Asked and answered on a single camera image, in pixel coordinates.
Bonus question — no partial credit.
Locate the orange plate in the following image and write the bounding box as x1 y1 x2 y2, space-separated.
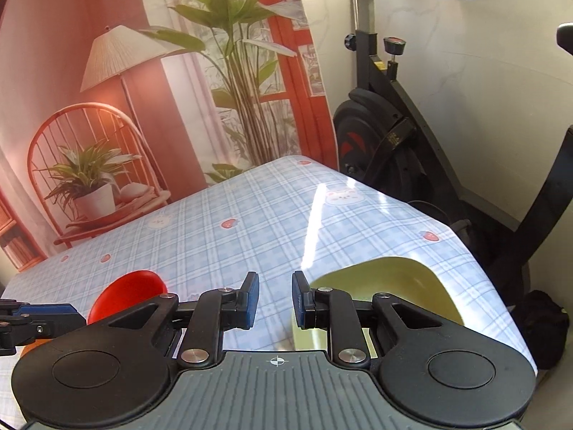
17 341 49 359

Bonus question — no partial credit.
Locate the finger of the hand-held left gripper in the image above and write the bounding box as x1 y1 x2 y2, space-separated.
0 298 87 357

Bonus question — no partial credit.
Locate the black bag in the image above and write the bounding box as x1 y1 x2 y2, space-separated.
510 290 566 371

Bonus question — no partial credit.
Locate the red bowl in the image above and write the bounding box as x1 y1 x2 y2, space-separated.
87 270 169 325

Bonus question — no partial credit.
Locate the black exercise bike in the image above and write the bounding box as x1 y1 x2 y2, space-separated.
282 0 573 307

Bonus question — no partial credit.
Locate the blue plaid tablecloth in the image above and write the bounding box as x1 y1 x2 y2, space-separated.
0 156 538 417

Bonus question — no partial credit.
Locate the pale green plate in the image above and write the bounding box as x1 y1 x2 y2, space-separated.
290 257 467 353

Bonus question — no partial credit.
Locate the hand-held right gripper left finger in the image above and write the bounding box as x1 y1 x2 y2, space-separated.
105 271 261 368

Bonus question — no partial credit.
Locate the printed room backdrop cloth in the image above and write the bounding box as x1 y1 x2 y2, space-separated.
0 0 342 275

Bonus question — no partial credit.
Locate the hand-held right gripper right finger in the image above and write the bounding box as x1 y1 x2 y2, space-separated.
291 271 448 366

